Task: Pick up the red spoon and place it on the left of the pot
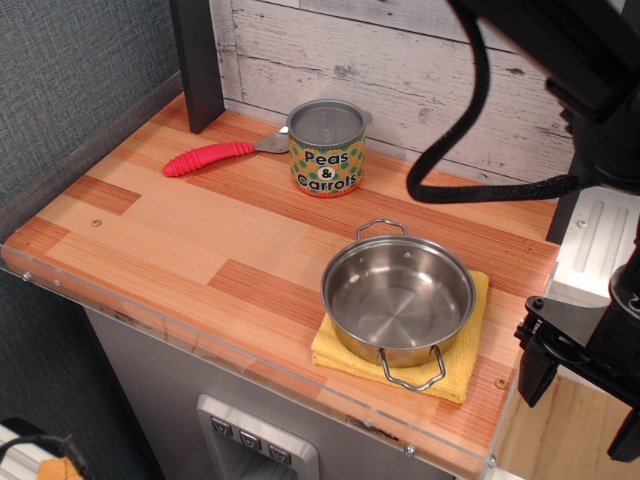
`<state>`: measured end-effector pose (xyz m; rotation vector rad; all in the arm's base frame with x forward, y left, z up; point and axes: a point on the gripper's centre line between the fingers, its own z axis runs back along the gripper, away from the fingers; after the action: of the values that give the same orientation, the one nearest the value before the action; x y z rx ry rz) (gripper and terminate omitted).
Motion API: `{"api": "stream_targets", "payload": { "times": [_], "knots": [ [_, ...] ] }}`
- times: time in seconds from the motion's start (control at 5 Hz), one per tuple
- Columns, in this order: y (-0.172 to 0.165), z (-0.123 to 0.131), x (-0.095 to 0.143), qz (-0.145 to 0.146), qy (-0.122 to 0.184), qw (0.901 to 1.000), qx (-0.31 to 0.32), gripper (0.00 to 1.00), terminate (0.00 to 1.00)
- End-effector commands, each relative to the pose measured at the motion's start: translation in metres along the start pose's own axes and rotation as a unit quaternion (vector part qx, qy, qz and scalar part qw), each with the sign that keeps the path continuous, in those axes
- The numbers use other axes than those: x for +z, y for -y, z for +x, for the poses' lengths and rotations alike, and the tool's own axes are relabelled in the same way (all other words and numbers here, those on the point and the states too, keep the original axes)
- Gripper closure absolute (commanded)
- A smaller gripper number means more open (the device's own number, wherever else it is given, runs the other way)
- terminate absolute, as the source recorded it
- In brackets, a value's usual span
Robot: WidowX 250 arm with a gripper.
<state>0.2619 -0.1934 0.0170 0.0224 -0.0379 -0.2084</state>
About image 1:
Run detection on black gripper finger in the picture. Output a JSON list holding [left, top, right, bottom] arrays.
[[518, 344, 558, 407], [607, 399, 640, 462]]

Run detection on white toy sink unit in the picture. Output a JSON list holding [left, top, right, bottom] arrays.
[[545, 187, 639, 307]]

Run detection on yellow cloth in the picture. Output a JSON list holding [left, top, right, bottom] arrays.
[[311, 271, 489, 404]]

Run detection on silver pot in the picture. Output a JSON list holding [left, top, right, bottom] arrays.
[[320, 219, 477, 392]]

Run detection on dark left post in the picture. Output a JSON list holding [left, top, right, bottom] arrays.
[[169, 0, 225, 134]]

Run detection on yellow object bottom left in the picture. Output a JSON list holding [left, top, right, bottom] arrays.
[[36, 457, 84, 480]]

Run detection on grey metal cabinet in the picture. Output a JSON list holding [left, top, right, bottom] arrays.
[[87, 310, 451, 479]]

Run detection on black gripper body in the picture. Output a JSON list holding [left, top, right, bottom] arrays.
[[515, 262, 639, 400]]

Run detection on peas and carrots can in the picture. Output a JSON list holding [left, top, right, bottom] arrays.
[[286, 99, 373, 198]]

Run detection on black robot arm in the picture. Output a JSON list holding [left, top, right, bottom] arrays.
[[450, 1, 639, 462]]

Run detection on dark right post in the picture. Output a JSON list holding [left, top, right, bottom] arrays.
[[546, 191, 580, 245]]

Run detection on black braided cable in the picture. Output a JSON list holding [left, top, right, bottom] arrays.
[[405, 9, 581, 204]]

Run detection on clear acrylic edge guard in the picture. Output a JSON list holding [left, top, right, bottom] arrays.
[[1, 245, 495, 479]]

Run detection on dark post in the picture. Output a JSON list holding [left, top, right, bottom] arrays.
[[546, 191, 580, 245], [169, 0, 225, 134]]

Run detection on grey dispenser panel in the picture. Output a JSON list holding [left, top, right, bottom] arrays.
[[196, 394, 320, 479]]

